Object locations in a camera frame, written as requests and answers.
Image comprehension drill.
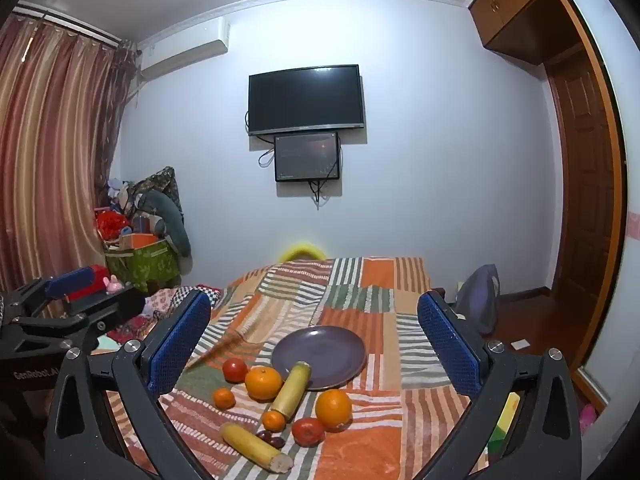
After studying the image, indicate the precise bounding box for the pale green banana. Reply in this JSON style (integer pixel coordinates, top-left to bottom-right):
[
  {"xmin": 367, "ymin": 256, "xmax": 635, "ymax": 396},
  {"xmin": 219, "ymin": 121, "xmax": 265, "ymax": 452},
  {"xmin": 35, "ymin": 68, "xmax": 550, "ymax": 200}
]
[{"xmin": 271, "ymin": 361, "xmax": 312, "ymax": 418}]

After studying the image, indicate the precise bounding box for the green patterned box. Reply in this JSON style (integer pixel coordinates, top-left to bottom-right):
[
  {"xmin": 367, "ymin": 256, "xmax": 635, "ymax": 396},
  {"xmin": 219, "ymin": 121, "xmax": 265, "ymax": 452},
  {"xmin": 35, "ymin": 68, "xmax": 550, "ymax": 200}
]
[{"xmin": 105, "ymin": 240, "xmax": 181, "ymax": 293}]

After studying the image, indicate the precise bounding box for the white air conditioner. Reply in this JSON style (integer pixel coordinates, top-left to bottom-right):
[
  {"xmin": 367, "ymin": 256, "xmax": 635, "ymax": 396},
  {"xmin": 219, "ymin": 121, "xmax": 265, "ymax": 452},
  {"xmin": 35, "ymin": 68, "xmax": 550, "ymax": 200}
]
[{"xmin": 137, "ymin": 16, "xmax": 231, "ymax": 81}]

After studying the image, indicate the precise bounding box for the black white checkered cloth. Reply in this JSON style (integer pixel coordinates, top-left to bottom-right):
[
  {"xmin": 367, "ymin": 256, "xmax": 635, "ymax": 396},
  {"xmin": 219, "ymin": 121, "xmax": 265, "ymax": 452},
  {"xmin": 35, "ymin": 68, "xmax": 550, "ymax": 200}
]
[{"xmin": 172, "ymin": 285, "xmax": 222, "ymax": 311}]

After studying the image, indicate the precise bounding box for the purple round plate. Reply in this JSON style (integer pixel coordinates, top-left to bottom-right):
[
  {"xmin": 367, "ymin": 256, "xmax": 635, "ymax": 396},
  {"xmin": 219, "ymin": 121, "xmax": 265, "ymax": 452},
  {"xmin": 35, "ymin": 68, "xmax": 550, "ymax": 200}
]
[{"xmin": 271, "ymin": 325, "xmax": 368, "ymax": 392}]

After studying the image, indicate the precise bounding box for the striped red curtain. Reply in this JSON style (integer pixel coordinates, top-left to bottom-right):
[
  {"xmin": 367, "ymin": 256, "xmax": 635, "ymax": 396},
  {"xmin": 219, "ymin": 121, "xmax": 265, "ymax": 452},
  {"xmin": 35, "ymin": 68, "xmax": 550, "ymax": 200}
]
[{"xmin": 0, "ymin": 10, "xmax": 136, "ymax": 291}]

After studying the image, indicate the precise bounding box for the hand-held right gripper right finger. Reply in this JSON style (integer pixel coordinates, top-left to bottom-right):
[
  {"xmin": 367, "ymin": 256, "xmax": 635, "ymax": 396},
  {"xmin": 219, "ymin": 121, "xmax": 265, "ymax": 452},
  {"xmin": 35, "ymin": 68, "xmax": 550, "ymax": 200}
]
[{"xmin": 417, "ymin": 290, "xmax": 583, "ymax": 480}]

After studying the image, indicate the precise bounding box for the dark floral cloth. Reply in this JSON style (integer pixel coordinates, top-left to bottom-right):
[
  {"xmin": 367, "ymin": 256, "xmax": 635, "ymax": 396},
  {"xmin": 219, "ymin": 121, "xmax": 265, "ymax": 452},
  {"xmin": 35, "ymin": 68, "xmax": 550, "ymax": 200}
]
[{"xmin": 130, "ymin": 166, "xmax": 183, "ymax": 211}]

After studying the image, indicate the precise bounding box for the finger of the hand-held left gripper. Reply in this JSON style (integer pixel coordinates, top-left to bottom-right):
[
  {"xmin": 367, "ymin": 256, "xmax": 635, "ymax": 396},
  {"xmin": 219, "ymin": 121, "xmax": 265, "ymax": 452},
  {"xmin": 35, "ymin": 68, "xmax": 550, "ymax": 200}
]
[
  {"xmin": 0, "ymin": 266, "xmax": 97, "ymax": 319},
  {"xmin": 0, "ymin": 287, "xmax": 147, "ymax": 359}
]

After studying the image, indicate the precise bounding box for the wooden overhead cabinet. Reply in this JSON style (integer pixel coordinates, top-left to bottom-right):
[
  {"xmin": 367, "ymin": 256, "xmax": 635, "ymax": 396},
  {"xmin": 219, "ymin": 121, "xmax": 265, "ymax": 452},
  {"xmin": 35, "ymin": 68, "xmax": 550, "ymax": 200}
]
[{"xmin": 467, "ymin": 0, "xmax": 586, "ymax": 66}]

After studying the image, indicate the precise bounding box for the large orange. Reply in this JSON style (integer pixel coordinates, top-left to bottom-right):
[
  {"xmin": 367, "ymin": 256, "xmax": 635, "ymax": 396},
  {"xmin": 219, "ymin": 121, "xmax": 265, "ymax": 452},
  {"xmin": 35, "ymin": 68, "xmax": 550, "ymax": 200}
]
[
  {"xmin": 315, "ymin": 389, "xmax": 353, "ymax": 431},
  {"xmin": 244, "ymin": 366, "xmax": 284, "ymax": 402}
]

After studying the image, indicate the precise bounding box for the pink floral sheet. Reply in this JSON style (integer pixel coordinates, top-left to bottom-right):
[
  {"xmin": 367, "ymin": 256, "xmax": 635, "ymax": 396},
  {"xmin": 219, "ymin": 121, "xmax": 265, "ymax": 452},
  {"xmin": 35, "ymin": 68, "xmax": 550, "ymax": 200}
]
[{"xmin": 144, "ymin": 290, "xmax": 175, "ymax": 319}]

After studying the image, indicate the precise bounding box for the yellow round object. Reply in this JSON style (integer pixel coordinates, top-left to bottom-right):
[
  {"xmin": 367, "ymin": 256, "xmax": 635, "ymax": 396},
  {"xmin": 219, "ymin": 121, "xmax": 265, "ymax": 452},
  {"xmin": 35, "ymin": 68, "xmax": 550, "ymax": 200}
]
[{"xmin": 278, "ymin": 242, "xmax": 326, "ymax": 263}]

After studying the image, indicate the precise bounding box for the grey purple backpack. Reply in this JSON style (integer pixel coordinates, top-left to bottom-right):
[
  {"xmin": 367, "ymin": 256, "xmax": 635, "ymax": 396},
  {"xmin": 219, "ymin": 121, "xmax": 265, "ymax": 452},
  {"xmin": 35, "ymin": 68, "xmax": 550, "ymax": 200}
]
[{"xmin": 455, "ymin": 264, "xmax": 501, "ymax": 336}]

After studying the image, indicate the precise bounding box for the grey plush pillow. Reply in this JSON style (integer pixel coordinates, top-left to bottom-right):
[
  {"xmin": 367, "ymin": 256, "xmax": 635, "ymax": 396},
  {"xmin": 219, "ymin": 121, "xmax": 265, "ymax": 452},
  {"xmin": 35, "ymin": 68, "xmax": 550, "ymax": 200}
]
[{"xmin": 137, "ymin": 190, "xmax": 192, "ymax": 257}]

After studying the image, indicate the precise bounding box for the orange box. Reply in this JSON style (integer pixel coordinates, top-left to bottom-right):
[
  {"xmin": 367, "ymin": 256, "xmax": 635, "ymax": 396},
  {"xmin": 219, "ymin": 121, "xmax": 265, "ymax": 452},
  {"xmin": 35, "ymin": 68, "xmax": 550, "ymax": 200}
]
[{"xmin": 120, "ymin": 232, "xmax": 157, "ymax": 251}]

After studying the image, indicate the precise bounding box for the brown wooden door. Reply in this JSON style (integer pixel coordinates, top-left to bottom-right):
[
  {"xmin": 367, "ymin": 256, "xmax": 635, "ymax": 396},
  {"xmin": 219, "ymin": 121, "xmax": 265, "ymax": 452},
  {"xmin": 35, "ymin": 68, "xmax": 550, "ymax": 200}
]
[{"xmin": 545, "ymin": 55, "xmax": 617, "ymax": 356}]

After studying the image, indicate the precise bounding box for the red tomato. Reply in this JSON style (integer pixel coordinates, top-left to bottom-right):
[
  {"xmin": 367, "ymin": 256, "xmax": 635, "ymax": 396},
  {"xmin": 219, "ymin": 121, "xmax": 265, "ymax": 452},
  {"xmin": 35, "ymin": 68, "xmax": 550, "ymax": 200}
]
[
  {"xmin": 222, "ymin": 358, "xmax": 249, "ymax": 384},
  {"xmin": 292, "ymin": 417, "xmax": 326, "ymax": 447}
]

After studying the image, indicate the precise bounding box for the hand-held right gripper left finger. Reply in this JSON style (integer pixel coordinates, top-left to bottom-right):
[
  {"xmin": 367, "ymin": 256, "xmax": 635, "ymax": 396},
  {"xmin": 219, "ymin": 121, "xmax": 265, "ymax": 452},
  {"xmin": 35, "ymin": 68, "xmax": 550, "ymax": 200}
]
[{"xmin": 44, "ymin": 290, "xmax": 216, "ymax": 480}]

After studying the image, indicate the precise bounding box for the striped patchwork blanket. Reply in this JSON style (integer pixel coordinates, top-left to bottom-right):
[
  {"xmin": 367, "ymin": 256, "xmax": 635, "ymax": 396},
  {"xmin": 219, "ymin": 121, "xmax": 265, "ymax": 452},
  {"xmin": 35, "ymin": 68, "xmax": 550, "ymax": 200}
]
[{"xmin": 100, "ymin": 256, "xmax": 501, "ymax": 480}]

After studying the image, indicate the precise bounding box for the black wall television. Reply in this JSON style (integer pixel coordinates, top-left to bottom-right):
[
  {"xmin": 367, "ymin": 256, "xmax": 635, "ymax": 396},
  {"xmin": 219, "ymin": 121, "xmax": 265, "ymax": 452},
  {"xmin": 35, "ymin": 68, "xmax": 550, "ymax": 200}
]
[{"xmin": 248, "ymin": 64, "xmax": 365, "ymax": 137}]

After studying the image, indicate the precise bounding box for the white curtain rail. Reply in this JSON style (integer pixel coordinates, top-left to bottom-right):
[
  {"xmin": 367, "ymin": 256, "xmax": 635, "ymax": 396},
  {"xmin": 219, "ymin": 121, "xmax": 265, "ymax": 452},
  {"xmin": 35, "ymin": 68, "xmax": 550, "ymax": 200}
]
[{"xmin": 12, "ymin": 2, "xmax": 138, "ymax": 53}]

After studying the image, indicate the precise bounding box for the small black wall monitor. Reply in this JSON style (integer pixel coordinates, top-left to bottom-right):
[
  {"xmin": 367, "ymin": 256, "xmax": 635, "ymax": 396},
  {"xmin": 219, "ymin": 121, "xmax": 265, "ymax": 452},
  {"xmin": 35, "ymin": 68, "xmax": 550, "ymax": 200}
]
[{"xmin": 273, "ymin": 131, "xmax": 342, "ymax": 183}]

